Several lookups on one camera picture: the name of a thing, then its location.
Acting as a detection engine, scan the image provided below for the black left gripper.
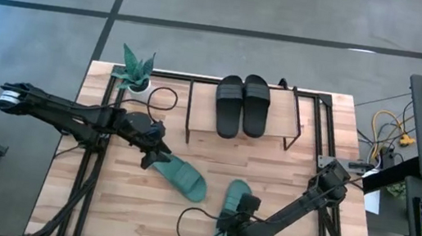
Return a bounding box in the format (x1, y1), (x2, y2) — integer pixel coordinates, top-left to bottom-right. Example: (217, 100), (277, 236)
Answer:
(138, 133), (175, 173)

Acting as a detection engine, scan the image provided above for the green rubber slide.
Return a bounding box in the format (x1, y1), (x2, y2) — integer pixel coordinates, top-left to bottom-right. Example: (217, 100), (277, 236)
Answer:
(148, 151), (213, 205)
(214, 177), (256, 236)

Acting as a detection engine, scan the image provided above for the black rubber slide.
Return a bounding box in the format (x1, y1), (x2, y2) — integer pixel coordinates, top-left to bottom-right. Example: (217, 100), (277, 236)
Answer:
(209, 73), (248, 142)
(236, 72), (275, 141)

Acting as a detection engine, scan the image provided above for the wooden shelf with black legs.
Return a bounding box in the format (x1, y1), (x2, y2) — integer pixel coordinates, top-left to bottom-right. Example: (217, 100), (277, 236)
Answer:
(181, 74), (308, 160)

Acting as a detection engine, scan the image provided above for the green plant in white pot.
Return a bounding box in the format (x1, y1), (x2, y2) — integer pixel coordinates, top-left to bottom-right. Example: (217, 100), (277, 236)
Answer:
(108, 41), (161, 98)

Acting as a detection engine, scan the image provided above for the white paper sheet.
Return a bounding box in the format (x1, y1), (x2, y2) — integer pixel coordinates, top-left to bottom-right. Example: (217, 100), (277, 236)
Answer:
(361, 188), (383, 216)

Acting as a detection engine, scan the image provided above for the black cart beam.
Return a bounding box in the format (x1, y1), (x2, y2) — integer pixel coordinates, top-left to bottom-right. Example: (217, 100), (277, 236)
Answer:
(360, 148), (422, 202)

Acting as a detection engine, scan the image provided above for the black power strip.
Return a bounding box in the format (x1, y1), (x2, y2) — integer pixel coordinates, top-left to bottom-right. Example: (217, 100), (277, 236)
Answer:
(377, 144), (398, 172)

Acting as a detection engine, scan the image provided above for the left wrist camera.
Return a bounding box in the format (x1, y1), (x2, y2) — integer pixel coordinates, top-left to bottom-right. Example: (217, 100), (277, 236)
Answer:
(146, 119), (168, 139)

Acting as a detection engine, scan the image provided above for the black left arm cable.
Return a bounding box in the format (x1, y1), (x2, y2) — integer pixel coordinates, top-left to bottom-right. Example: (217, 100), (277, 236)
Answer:
(111, 79), (180, 127)

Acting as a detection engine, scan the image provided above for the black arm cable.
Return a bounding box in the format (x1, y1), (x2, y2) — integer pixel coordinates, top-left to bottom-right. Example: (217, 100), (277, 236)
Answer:
(111, 79), (180, 127)
(175, 204), (238, 236)

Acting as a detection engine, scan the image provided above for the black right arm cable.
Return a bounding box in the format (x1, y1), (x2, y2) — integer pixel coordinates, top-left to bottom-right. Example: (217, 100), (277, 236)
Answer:
(175, 204), (238, 236)

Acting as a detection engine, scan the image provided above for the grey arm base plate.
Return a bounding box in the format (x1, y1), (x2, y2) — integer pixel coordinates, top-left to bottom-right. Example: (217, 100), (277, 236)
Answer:
(315, 154), (375, 178)

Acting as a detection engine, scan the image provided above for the yellow cable with plug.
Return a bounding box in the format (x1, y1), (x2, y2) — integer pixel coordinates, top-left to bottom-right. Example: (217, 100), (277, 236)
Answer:
(366, 108), (420, 165)

